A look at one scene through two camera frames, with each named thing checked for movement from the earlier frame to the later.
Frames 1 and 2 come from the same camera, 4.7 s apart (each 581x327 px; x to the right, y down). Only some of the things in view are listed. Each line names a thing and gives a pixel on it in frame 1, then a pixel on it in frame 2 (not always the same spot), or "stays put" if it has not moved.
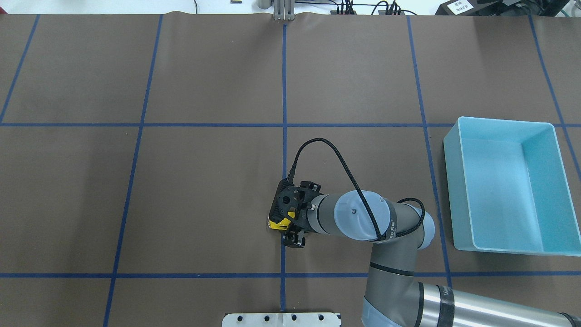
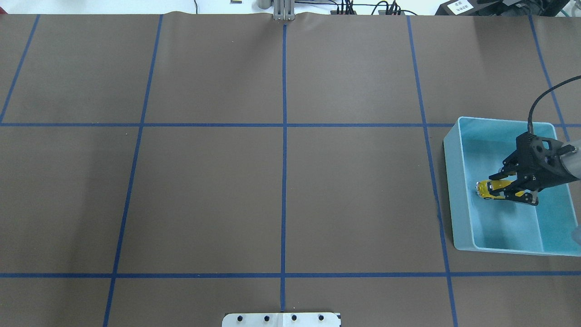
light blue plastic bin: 509,190 stays put
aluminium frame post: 284,10 stays put
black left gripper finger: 310,185 → 511,165
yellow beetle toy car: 283,225 → 484,187
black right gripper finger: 293,239 → 517,191
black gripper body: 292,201 → 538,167
